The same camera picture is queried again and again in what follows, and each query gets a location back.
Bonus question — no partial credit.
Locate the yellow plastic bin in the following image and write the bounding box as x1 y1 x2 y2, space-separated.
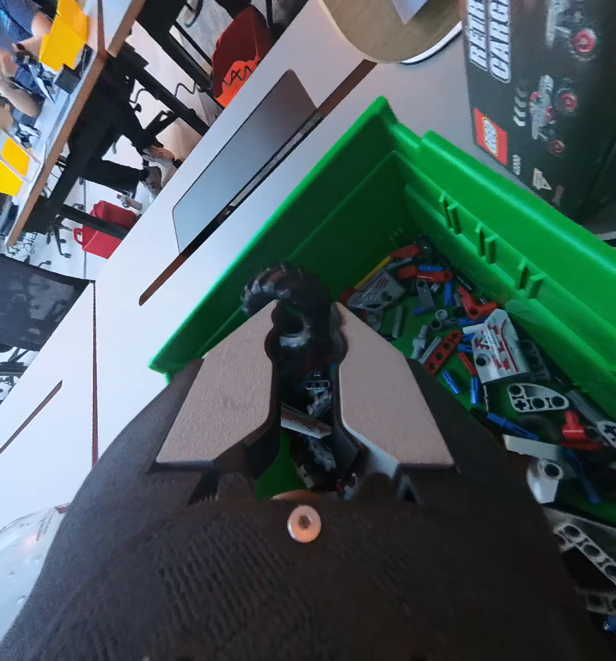
0 137 32 196
40 0 91 70

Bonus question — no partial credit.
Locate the clear plastic water bottle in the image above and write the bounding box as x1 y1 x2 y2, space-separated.
0 503 71 654

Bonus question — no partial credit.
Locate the red plastic crate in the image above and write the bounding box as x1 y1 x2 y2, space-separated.
73 200 138 259

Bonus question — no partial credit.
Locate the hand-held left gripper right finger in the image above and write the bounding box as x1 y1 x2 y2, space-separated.
334 302 454 489

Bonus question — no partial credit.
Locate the white desk with wooden edge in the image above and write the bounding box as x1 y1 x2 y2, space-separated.
6 0 149 246

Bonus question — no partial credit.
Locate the pile of lego pieces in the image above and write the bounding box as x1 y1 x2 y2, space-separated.
282 235 616 636

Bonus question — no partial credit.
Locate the black coiled cable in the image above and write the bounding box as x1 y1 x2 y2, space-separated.
221 61 261 87

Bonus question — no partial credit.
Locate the orange plastic crate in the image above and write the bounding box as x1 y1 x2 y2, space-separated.
212 5 273 106

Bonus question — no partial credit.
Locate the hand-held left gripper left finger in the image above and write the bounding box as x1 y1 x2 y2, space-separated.
156 302 280 463

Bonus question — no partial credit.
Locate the black lego tire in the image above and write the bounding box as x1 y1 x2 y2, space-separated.
241 263 337 353

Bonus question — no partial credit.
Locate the black lego set box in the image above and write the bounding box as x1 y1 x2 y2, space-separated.
463 0 616 220

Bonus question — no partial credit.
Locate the white printed instruction poster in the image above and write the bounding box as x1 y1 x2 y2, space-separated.
391 0 435 24

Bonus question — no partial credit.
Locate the black mesh office chair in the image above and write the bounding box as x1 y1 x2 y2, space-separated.
0 245 94 352

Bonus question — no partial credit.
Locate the silver laptop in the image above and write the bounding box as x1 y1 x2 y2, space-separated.
173 70 324 254

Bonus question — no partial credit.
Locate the green plastic storage bin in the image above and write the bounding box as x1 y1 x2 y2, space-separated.
149 95 616 538

